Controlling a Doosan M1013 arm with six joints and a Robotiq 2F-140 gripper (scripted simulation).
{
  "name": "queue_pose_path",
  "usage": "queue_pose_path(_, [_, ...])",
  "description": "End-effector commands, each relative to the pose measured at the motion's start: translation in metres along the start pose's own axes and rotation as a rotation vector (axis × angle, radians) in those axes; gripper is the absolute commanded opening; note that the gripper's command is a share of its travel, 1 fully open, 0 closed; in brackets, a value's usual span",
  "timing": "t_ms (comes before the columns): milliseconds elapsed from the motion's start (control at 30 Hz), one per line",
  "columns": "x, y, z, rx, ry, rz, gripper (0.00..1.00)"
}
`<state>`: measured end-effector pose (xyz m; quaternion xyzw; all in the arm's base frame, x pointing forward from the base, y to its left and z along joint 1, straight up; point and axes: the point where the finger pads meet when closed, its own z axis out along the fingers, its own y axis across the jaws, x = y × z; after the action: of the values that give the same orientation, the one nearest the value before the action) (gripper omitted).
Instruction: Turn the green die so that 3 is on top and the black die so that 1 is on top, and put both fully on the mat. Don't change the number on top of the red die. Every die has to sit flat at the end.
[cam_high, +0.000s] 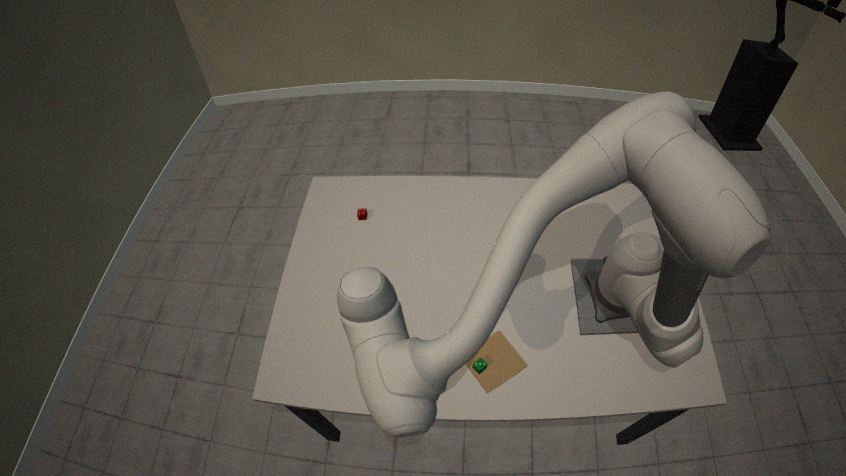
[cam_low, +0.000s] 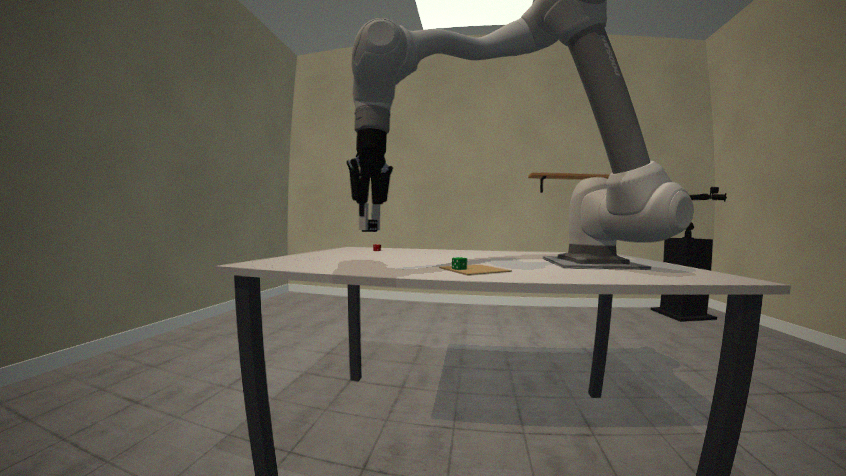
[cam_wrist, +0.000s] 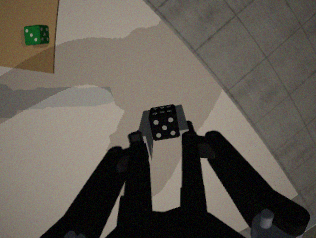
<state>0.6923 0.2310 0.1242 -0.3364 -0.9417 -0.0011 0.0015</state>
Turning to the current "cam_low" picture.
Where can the tan mat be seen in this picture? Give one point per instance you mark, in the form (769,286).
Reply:
(476,270)

